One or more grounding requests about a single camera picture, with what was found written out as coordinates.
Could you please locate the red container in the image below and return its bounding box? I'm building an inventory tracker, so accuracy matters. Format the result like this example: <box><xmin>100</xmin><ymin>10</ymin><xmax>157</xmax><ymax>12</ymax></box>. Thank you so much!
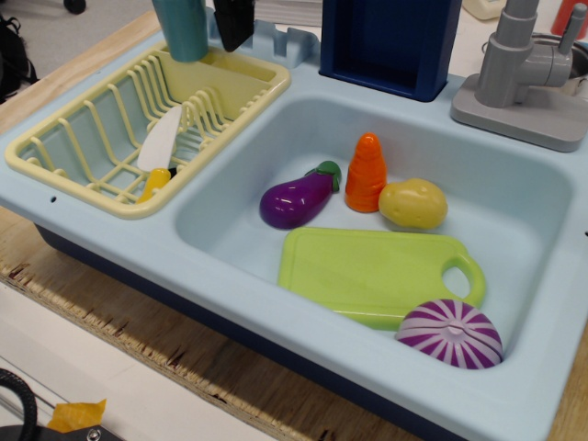
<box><xmin>550</xmin><ymin>0</ymin><xmax>587</xmax><ymax>36</ymax></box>

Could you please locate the grey metal bracket with screw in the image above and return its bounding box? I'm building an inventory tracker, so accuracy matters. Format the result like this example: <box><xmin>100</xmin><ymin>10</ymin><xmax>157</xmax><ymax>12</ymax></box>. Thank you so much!
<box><xmin>1</xmin><ymin>425</ymin><xmax>124</xmax><ymax>441</ymax></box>

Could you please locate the purple toy eggplant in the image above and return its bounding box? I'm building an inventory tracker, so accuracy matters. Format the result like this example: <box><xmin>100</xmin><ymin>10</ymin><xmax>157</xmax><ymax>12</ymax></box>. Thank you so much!
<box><xmin>259</xmin><ymin>161</ymin><xmax>342</xmax><ymax>230</ymax></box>

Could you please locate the grey toy faucet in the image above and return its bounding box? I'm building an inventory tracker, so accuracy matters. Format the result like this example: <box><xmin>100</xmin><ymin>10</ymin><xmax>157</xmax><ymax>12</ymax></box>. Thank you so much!
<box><xmin>450</xmin><ymin>1</ymin><xmax>587</xmax><ymax>153</ymax></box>

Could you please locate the cream white device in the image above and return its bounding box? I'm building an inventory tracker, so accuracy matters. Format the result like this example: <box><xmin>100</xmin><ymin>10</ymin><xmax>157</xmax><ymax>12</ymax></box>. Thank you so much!
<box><xmin>462</xmin><ymin>0</ymin><xmax>506</xmax><ymax>21</ymax></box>

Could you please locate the black chair caster wheel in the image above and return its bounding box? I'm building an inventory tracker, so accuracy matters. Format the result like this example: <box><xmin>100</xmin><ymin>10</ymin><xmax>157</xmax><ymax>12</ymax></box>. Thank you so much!
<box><xmin>62</xmin><ymin>0</ymin><xmax>86</xmax><ymax>15</ymax></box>

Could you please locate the teal plastic cup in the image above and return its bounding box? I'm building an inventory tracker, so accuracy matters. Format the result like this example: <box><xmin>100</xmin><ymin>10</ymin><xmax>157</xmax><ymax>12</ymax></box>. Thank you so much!
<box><xmin>152</xmin><ymin>0</ymin><xmax>209</xmax><ymax>62</ymax></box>

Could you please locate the yellow dish drying rack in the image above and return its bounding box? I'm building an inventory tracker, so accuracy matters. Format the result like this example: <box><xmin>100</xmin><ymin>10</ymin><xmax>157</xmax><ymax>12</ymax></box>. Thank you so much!
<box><xmin>5</xmin><ymin>43</ymin><xmax>290</xmax><ymax>219</ymax></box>

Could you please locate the orange toy carrot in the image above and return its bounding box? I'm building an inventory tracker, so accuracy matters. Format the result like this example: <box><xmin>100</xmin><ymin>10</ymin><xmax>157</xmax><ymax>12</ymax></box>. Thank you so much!
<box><xmin>345</xmin><ymin>132</ymin><xmax>387</xmax><ymax>213</ymax></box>

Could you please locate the white toy knife yellow handle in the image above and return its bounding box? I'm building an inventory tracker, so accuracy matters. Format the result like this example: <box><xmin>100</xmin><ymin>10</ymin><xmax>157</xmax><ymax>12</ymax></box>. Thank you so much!
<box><xmin>137</xmin><ymin>106</ymin><xmax>182</xmax><ymax>203</ymax></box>

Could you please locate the dark blue plastic box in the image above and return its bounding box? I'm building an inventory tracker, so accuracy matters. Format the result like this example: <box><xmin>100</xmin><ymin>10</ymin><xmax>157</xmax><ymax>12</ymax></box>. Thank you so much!
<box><xmin>320</xmin><ymin>0</ymin><xmax>461</xmax><ymax>102</ymax></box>

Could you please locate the black cable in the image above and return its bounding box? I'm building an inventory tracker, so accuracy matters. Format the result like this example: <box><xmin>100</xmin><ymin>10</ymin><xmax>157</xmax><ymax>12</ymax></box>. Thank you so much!
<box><xmin>0</xmin><ymin>367</ymin><xmax>39</xmax><ymax>441</ymax></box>

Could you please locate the black backpack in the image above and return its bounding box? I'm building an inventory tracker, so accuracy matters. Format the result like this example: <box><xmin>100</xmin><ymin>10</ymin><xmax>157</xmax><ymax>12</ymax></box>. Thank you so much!
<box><xmin>1</xmin><ymin>17</ymin><xmax>39</xmax><ymax>104</ymax></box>

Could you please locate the green toy cutting board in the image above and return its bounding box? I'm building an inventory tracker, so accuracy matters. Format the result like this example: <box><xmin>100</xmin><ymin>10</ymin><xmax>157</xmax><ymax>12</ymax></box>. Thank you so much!
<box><xmin>277</xmin><ymin>227</ymin><xmax>486</xmax><ymax>331</ymax></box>

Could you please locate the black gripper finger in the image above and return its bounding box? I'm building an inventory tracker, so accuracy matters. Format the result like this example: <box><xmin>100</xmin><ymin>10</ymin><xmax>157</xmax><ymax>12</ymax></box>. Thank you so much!
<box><xmin>213</xmin><ymin>0</ymin><xmax>255</xmax><ymax>52</ymax></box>

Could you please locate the yellow toy potato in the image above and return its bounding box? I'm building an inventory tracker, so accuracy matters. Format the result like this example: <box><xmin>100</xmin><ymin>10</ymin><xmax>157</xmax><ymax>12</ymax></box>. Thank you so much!
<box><xmin>379</xmin><ymin>178</ymin><xmax>448</xmax><ymax>230</ymax></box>

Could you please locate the purple striped toy onion half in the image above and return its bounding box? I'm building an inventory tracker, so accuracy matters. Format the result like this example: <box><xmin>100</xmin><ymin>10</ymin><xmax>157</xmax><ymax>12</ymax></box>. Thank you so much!
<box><xmin>395</xmin><ymin>300</ymin><xmax>503</xmax><ymax>369</ymax></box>

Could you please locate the yellow tape piece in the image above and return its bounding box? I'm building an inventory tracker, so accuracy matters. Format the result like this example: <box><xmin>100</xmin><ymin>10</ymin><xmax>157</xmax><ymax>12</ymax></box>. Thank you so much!
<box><xmin>47</xmin><ymin>400</ymin><xmax>107</xmax><ymax>434</ymax></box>

